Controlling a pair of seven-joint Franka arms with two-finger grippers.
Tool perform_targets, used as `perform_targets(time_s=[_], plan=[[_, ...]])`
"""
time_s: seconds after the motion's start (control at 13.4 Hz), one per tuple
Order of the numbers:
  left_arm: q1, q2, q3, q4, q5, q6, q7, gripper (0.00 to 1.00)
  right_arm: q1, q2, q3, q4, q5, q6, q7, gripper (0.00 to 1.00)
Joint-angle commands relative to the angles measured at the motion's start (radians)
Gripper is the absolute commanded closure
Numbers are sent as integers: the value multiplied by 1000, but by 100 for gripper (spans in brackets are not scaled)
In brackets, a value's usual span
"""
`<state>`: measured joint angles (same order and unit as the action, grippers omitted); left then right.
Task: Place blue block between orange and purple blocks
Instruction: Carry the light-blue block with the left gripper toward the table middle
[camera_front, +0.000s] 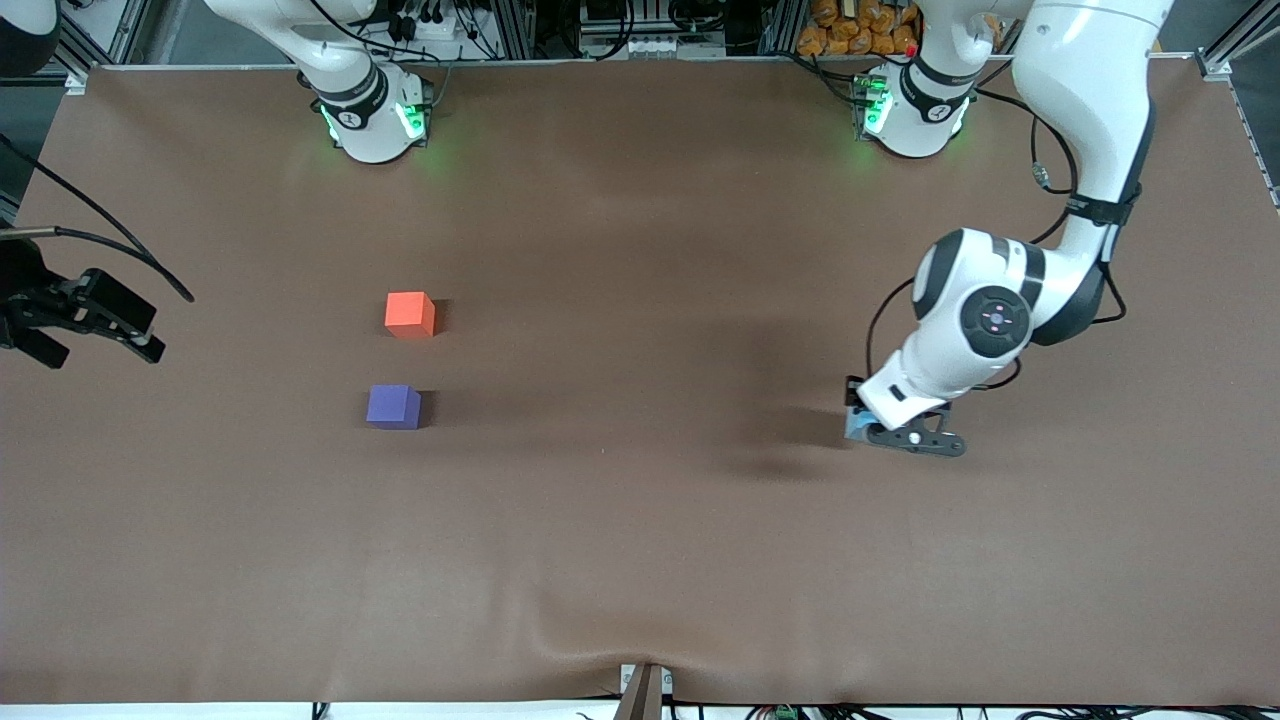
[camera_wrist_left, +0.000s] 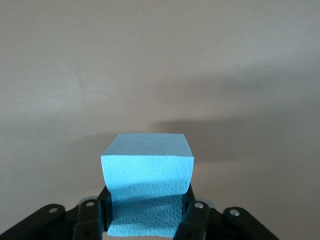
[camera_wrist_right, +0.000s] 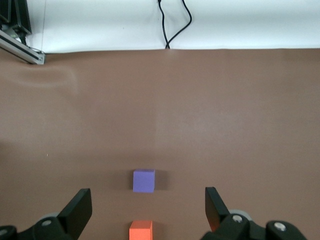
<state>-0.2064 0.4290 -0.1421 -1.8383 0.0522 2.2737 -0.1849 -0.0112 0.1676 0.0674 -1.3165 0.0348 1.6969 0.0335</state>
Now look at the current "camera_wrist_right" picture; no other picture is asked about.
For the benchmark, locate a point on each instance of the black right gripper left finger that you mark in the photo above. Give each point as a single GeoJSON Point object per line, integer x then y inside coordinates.
{"type": "Point", "coordinates": [75, 212]}

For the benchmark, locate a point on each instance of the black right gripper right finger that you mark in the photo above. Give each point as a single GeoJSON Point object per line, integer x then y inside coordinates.
{"type": "Point", "coordinates": [215, 210]}

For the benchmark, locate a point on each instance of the orange foam block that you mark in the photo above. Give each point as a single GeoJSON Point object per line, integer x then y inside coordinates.
{"type": "Point", "coordinates": [140, 231]}

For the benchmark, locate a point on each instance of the purple foam block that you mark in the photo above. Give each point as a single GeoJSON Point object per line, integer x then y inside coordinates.
{"type": "Point", "coordinates": [143, 181]}

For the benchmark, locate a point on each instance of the brown table mat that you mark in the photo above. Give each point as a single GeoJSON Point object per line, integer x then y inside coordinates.
{"type": "Point", "coordinates": [160, 112]}

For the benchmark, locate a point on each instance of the black ribbed box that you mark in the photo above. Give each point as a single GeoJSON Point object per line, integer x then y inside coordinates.
{"type": "Point", "coordinates": [20, 15]}

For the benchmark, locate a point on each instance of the aluminium profile camera post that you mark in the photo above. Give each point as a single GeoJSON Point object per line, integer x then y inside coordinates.
{"type": "Point", "coordinates": [25, 51]}

